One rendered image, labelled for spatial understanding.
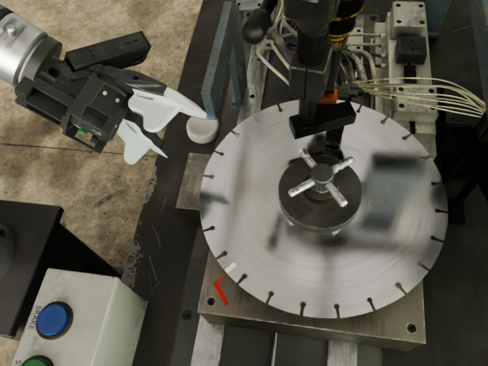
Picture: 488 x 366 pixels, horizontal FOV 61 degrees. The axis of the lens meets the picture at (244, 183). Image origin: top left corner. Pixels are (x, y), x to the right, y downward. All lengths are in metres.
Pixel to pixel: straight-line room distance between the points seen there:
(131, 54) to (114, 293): 0.32
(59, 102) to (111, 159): 1.34
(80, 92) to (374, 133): 0.40
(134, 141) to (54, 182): 1.34
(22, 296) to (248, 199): 0.47
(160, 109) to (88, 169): 1.40
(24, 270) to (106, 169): 1.03
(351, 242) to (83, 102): 0.36
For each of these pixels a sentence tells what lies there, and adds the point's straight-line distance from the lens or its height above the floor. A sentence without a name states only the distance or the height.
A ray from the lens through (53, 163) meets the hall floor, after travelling 1.98.
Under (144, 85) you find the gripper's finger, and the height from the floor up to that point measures 1.10.
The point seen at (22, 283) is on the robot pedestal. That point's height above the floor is 0.75.
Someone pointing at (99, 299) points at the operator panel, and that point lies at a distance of 0.63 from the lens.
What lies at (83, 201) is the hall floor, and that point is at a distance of 1.82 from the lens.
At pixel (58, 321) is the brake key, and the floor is 0.91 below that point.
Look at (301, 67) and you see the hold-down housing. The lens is 0.46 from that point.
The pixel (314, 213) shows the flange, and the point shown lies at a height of 0.96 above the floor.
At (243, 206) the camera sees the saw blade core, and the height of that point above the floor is 0.95.
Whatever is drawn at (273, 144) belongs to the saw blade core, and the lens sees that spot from 0.61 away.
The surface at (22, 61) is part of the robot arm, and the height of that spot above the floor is 1.14.
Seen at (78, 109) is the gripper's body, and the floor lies 1.11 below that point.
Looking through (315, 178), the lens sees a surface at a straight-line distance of 0.52.
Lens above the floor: 1.46
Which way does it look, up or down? 61 degrees down
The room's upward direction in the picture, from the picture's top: 10 degrees counter-clockwise
